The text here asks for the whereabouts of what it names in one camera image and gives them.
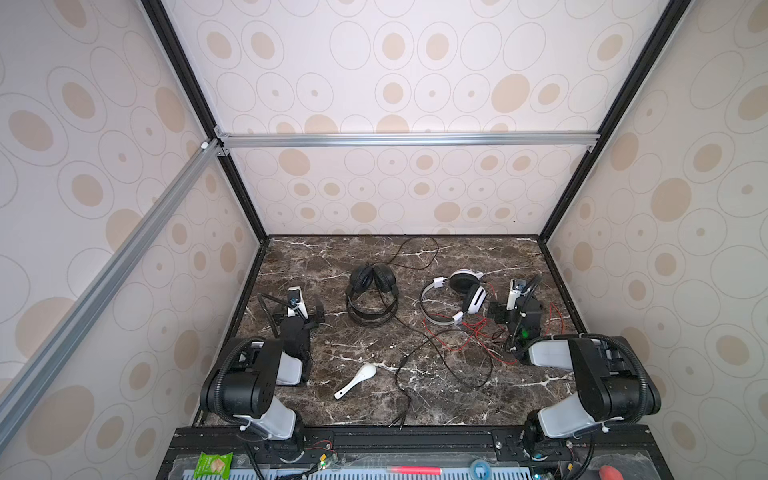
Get white ceramic spoon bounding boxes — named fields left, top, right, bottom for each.
left=334, top=363, right=377, bottom=400

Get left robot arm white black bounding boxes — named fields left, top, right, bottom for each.
left=200, top=304, right=325, bottom=449

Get black blue headphones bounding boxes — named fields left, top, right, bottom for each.
left=344, top=236, right=494, bottom=431

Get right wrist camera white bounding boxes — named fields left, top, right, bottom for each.
left=506, top=279, right=527, bottom=311

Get white headphones with red cable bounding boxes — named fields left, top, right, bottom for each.
left=418, top=269, right=568, bottom=368

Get green snack packet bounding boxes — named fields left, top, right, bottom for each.
left=193, top=453, right=233, bottom=480

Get red round object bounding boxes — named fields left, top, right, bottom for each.
left=598, top=465, right=624, bottom=480

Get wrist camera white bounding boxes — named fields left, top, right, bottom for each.
left=287, top=286, right=309, bottom=321
left=506, top=279, right=527, bottom=311

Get pink pen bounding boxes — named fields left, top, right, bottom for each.
left=388, top=466, right=442, bottom=476

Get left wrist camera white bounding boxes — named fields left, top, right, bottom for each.
left=287, top=286, right=309, bottom=321

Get horizontal aluminium rail back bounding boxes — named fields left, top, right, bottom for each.
left=222, top=131, right=600, bottom=149

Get blue tape roll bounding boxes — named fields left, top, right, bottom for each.
left=469, top=459, right=492, bottom=480

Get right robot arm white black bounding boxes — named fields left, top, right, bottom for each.
left=488, top=295, right=662, bottom=453

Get aluminium rail left wall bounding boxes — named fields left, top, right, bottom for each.
left=1, top=139, right=222, bottom=448

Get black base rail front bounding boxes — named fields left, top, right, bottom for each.
left=157, top=424, right=673, bottom=479

